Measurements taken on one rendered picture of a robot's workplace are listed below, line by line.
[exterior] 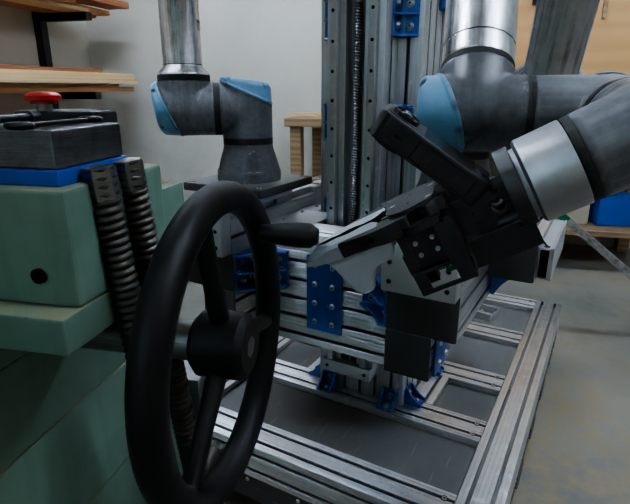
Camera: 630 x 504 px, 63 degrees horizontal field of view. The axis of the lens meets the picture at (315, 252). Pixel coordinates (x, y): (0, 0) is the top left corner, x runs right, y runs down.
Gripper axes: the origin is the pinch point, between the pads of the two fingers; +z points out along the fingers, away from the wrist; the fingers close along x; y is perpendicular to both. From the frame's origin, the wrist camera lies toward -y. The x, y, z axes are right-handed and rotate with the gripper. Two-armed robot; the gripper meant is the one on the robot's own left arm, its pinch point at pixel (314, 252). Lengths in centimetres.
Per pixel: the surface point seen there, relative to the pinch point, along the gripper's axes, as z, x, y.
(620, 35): -105, 324, 29
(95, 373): 27.4, -6.2, 0.8
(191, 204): 0.9, -13.6, -10.1
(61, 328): 11.9, -19.5, -7.0
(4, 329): 16.4, -19.8, -8.8
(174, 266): 1.4, -18.5, -7.2
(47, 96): 11.6, -7.3, -24.0
